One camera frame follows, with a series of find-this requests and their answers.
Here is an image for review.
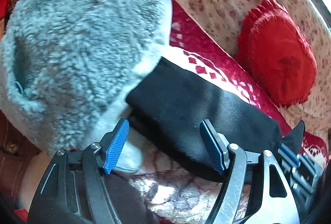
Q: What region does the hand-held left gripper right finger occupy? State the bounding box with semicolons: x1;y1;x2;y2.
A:
200;119;300;224

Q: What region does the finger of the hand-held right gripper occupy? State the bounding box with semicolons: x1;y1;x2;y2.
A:
278;143;300;162

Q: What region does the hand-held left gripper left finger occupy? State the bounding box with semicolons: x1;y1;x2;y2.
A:
27;118;130;224

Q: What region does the red heart-shaped cushion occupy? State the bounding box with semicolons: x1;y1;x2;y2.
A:
235;0;318;108

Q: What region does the brown cloth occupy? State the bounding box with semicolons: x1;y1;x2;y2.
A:
0;108;43;204

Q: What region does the red and white plush blanket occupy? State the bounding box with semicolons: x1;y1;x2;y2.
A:
114;0;330;224

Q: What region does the grey fleece garment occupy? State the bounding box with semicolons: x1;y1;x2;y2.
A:
0;0;174;173

